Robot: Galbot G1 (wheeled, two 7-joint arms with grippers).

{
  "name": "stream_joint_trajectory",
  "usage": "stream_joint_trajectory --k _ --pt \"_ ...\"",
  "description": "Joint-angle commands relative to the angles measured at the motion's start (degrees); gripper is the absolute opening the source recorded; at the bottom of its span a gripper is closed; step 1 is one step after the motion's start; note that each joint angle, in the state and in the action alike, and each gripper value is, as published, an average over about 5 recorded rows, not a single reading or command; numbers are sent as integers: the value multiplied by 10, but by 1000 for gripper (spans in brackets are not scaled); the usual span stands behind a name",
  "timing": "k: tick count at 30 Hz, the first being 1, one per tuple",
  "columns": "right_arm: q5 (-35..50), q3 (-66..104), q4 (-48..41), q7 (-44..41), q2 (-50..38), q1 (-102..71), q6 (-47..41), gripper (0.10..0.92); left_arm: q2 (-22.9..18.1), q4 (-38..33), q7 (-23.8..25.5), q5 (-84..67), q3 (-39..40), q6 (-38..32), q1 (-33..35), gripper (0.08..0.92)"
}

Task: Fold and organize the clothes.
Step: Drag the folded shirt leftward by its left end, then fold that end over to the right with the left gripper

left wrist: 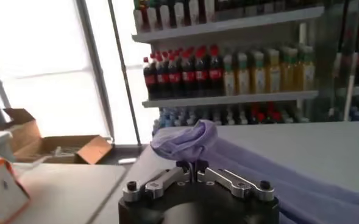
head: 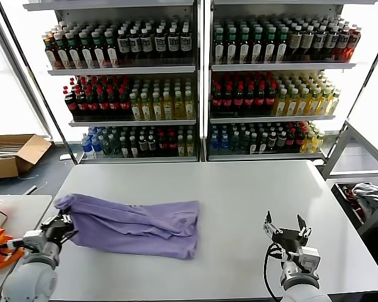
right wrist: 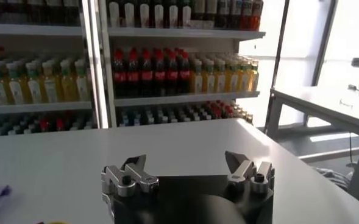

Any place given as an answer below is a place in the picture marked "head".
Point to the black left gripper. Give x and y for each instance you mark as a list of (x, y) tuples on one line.
[(58, 232)]

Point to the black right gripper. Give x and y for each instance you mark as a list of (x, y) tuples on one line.
[(289, 239)]

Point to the purple printed T-shirt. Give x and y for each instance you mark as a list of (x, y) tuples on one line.
[(138, 226)]

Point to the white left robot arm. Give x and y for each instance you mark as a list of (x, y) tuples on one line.
[(28, 277)]

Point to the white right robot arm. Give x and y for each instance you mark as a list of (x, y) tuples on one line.
[(297, 283)]

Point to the short grey floor strip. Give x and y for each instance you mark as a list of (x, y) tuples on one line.
[(31, 189)]

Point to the black storage bin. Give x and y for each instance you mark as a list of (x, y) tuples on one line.
[(343, 200)]

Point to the small white floor object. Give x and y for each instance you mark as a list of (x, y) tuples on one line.
[(64, 156)]

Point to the orange fabric bag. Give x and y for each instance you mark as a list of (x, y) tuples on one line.
[(0, 248)]

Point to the dark red garment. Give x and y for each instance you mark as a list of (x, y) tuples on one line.
[(349, 192)]

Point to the open cardboard box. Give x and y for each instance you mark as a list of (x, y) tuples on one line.
[(34, 147)]

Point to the blue water bottle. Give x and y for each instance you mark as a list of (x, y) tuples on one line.
[(97, 145), (224, 142), (87, 145), (215, 142)]

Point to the dark bottle pale label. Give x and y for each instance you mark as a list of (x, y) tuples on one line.
[(254, 144), (124, 148), (134, 148), (263, 143)]

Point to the white foam strips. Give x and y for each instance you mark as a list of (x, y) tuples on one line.
[(6, 152)]

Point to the green soda bottle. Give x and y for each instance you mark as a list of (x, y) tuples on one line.
[(245, 142), (235, 142), (107, 147)]

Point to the small dark bottle white cap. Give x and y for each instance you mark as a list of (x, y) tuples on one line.
[(152, 144), (143, 144), (282, 139), (272, 140)]

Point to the small yellow juice bottle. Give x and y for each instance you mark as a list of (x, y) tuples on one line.
[(318, 141), (181, 147), (308, 142), (190, 147)]

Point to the small cola bottle red cap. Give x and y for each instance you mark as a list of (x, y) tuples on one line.
[(300, 137), (172, 144), (163, 144), (290, 137)]

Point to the grey crumpled garment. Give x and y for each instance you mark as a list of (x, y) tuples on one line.
[(368, 194)]

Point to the yellow juice bottle green label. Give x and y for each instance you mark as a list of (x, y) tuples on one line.
[(281, 104), (179, 108), (147, 109), (314, 104), (157, 109), (190, 108), (168, 108), (334, 104), (292, 104), (136, 109), (303, 104), (324, 104)]

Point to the grey metal shelf unit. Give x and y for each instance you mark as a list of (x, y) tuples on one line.
[(271, 66), (129, 69)]

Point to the dark tea bottle green cap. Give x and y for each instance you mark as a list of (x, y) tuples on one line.
[(244, 49), (257, 49), (270, 49), (63, 54), (219, 49), (232, 49), (74, 54), (87, 54), (282, 49), (99, 53), (112, 53)]

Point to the red tea bottle white cap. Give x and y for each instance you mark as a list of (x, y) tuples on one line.
[(354, 41), (50, 53)]

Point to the dark bottle beige label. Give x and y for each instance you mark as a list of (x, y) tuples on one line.
[(296, 41), (308, 41)]

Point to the dark bottle blue white label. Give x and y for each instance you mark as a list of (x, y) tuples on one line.
[(332, 40), (160, 43), (123, 45), (343, 40), (173, 43), (135, 44), (320, 40), (186, 42), (147, 44)]

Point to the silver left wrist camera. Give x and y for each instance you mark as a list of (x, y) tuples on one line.
[(33, 236)]

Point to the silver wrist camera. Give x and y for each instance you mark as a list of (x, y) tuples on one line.
[(308, 258), (33, 236)]

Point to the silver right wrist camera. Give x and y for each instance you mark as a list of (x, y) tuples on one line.
[(308, 258)]

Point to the grey metal frame cart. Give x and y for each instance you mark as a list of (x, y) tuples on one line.
[(334, 153)]

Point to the dark slanted metal post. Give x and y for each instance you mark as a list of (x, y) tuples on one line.
[(37, 82)]

